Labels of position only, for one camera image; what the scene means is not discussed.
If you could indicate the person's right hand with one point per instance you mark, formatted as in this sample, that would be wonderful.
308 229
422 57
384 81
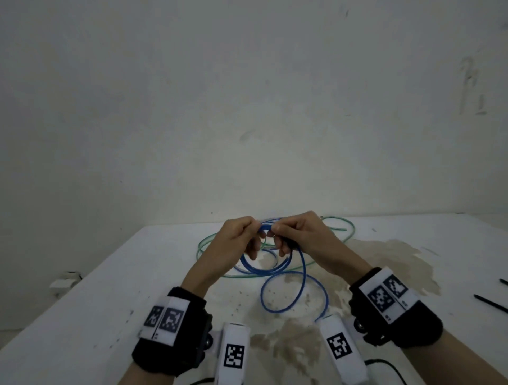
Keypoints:
321 246

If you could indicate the person's left hand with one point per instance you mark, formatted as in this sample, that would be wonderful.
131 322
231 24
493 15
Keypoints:
222 254

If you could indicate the clear green striped tube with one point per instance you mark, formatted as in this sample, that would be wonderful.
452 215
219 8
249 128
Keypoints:
353 227

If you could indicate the solid blue tube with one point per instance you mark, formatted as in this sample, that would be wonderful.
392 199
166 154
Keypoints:
262 273

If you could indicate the person's right forearm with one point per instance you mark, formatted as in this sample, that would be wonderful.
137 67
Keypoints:
460 361

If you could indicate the person's left forearm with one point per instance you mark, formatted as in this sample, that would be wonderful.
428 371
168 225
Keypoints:
147 377

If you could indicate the white wrist camera with marker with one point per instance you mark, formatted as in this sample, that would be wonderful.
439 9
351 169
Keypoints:
337 329
234 337

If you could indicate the white wall socket box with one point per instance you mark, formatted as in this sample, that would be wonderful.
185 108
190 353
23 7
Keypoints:
63 283

